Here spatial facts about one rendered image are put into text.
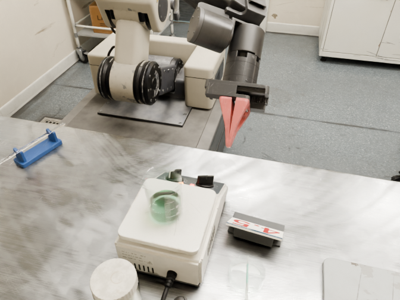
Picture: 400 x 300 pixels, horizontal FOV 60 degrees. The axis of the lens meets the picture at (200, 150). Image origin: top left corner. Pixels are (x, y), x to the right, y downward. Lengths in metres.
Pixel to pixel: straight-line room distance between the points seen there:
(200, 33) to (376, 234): 0.44
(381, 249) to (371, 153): 1.50
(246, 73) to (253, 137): 1.48
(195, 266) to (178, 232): 0.05
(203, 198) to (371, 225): 0.31
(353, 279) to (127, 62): 1.05
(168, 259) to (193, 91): 1.12
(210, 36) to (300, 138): 1.58
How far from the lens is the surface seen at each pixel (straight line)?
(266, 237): 0.58
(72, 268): 0.60
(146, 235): 0.50
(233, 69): 0.57
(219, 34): 0.58
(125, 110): 1.60
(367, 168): 2.02
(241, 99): 0.55
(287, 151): 1.98
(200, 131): 1.46
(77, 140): 0.83
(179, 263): 0.50
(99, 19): 2.85
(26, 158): 0.81
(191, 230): 0.50
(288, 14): 3.47
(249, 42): 0.59
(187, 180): 0.63
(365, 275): 0.60
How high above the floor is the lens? 1.24
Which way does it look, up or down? 40 degrees down
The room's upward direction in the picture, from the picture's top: straight up
